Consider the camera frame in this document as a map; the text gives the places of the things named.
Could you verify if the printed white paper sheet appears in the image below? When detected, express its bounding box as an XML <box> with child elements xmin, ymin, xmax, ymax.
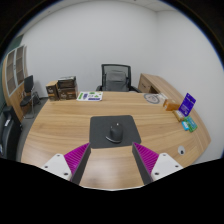
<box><xmin>76</xmin><ymin>91</ymin><xmax>104</xmax><ymax>102</ymax></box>

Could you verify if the small orange box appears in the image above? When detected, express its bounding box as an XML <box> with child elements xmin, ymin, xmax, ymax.
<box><xmin>162</xmin><ymin>98</ymin><xmax>181</xmax><ymax>112</ymax></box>

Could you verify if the round grey disc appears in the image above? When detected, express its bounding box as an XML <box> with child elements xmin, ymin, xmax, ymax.
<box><xmin>143</xmin><ymin>92</ymin><xmax>162</xmax><ymax>105</ymax></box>

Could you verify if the wooden shelf unit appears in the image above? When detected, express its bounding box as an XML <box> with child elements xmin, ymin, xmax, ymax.
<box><xmin>1</xmin><ymin>44</ymin><xmax>31</xmax><ymax>123</ymax></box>

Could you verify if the wooden side cabinet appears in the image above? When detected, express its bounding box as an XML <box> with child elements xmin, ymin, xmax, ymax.
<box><xmin>137</xmin><ymin>73</ymin><xmax>188</xmax><ymax>101</ymax></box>

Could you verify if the black computer mouse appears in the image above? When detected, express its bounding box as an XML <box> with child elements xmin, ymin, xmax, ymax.
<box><xmin>105</xmin><ymin>122</ymin><xmax>125</xmax><ymax>145</ymax></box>

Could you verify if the flat brown cardboard box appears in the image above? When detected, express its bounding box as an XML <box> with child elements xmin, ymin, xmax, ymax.
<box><xmin>57</xmin><ymin>85</ymin><xmax>80</xmax><ymax>101</ymax></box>

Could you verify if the black stacked box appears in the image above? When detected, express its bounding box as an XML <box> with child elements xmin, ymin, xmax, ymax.
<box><xmin>57</xmin><ymin>75</ymin><xmax>78</xmax><ymax>90</ymax></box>

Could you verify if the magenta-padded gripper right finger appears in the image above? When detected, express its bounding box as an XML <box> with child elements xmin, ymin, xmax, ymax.
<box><xmin>131</xmin><ymin>142</ymin><xmax>184</xmax><ymax>185</ymax></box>

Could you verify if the green and teal packet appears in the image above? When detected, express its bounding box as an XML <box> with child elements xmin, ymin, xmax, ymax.
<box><xmin>181</xmin><ymin>115</ymin><xmax>198</xmax><ymax>134</ymax></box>

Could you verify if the black visitor chair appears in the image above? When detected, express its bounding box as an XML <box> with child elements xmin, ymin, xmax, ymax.
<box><xmin>19</xmin><ymin>74</ymin><xmax>41</xmax><ymax>119</ymax></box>

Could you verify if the purple sign card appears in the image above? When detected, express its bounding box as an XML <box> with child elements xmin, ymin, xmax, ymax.
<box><xmin>173</xmin><ymin>92</ymin><xmax>197</xmax><ymax>122</ymax></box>

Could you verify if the dark grey mouse pad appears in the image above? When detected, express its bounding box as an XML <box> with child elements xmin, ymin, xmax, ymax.
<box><xmin>89</xmin><ymin>115</ymin><xmax>142</xmax><ymax>150</ymax></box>

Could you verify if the black leather armchair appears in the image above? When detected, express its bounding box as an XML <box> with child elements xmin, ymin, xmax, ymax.
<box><xmin>0</xmin><ymin>105</ymin><xmax>24</xmax><ymax>162</ymax></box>

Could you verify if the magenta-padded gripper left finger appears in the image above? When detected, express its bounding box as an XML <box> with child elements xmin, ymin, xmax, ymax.
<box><xmin>41</xmin><ymin>142</ymin><xmax>92</xmax><ymax>186</ymax></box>

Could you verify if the black mesh office chair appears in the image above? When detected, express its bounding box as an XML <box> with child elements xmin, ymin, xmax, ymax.
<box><xmin>95</xmin><ymin>63</ymin><xmax>142</xmax><ymax>93</ymax></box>

